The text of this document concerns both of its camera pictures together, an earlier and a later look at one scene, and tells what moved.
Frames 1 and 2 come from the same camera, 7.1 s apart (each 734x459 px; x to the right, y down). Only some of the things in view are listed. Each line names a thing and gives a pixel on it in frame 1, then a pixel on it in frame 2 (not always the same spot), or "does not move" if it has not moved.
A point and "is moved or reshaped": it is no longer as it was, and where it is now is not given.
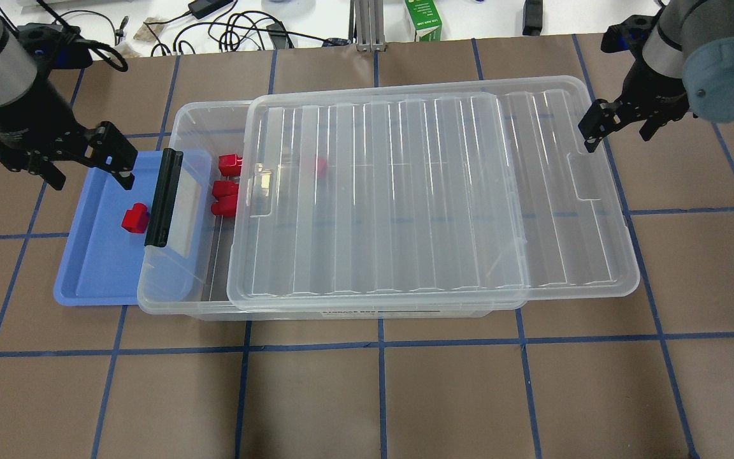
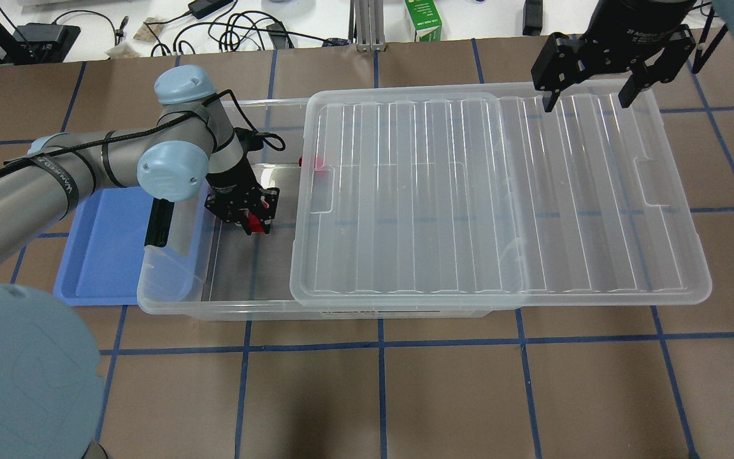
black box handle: (162, 208) does not move
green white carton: (424, 17) does not move
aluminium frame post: (366, 25) does not move
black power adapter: (200, 8) does not move
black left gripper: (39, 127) to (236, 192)
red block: (135, 220) to (255, 224)
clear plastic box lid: (443, 194) is moved or reshaped
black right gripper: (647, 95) to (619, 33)
